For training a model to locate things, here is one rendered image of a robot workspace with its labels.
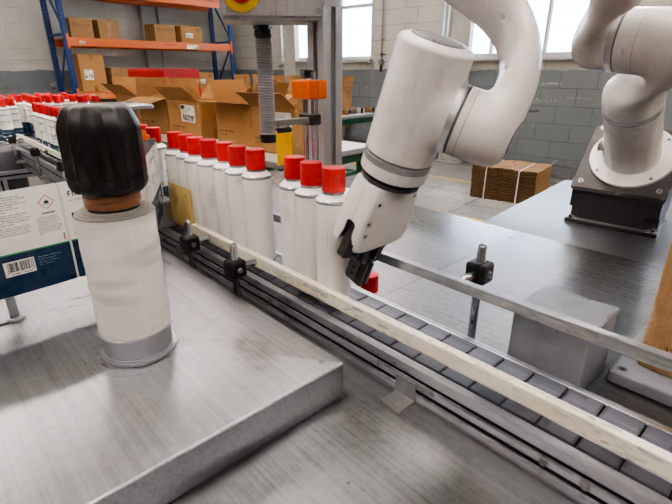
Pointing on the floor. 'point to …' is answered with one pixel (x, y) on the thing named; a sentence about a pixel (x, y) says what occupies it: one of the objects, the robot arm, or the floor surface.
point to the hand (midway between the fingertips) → (359, 269)
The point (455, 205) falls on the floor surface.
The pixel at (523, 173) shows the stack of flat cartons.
